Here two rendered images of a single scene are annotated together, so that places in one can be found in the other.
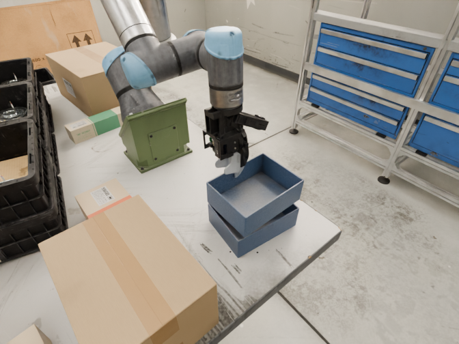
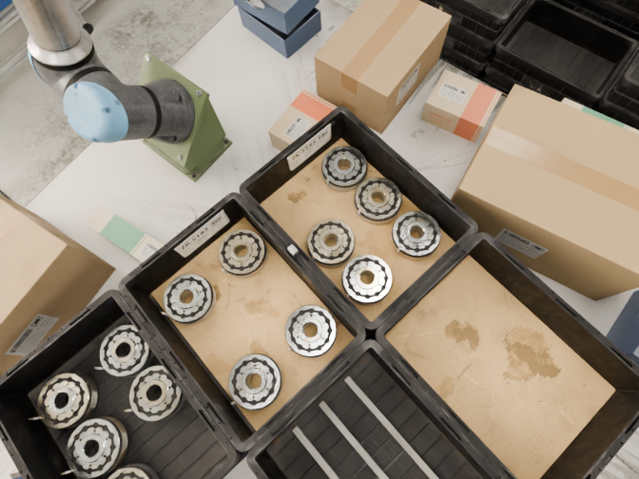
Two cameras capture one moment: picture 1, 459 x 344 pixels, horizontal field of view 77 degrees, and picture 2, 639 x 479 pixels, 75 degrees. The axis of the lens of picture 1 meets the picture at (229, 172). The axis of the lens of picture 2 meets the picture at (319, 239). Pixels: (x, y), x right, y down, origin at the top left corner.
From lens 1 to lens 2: 1.21 m
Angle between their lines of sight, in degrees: 54
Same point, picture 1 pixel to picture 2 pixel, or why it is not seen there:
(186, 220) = (292, 75)
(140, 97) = (164, 87)
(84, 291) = (411, 45)
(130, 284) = (396, 24)
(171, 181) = (239, 108)
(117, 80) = (143, 105)
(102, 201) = (304, 124)
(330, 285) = not seen: hidden behind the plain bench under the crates
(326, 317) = not seen: hidden behind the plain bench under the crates
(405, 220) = (152, 17)
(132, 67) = not seen: outside the picture
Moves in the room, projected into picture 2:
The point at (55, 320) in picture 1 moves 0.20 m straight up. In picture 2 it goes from (408, 124) to (421, 73)
